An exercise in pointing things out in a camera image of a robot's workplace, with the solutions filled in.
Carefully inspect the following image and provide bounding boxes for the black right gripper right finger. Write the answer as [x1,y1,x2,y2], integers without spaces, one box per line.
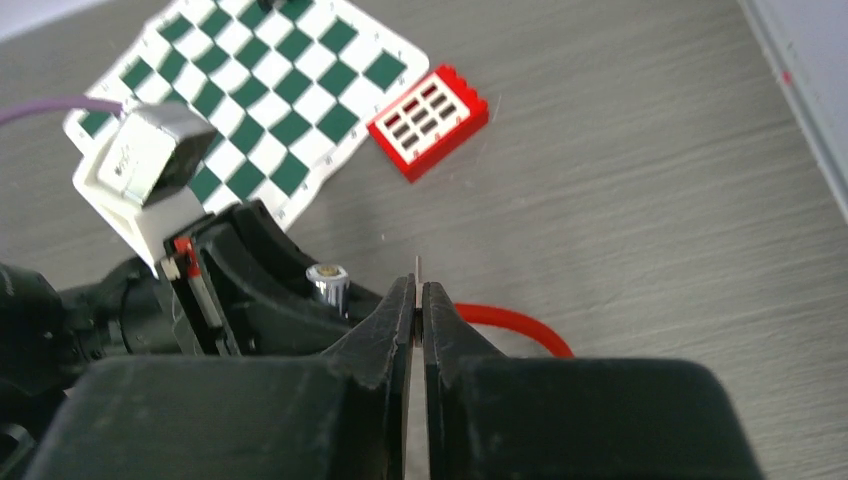
[422,283,763,479]

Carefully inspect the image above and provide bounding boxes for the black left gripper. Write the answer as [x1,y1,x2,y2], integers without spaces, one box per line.
[119,201,383,356]

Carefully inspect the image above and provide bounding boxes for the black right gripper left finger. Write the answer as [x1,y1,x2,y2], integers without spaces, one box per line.
[26,277,416,479]

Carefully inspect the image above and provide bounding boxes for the red cable lock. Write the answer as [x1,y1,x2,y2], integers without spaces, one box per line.
[305,263,574,358]

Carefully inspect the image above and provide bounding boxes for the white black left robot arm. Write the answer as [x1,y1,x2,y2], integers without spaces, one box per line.
[1,201,381,430]

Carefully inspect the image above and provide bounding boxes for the green white chess mat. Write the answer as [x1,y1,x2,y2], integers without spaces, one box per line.
[88,0,430,229]

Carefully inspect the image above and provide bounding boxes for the red white grid block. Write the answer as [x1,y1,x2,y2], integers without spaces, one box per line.
[367,64,490,183]

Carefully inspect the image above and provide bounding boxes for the black chess piece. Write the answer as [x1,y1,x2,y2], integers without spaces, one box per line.
[257,0,289,13]

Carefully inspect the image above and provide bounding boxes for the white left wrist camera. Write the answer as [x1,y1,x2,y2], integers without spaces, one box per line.
[72,102,218,272]

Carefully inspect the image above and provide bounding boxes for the purple cable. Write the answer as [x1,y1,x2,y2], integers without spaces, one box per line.
[0,95,127,128]

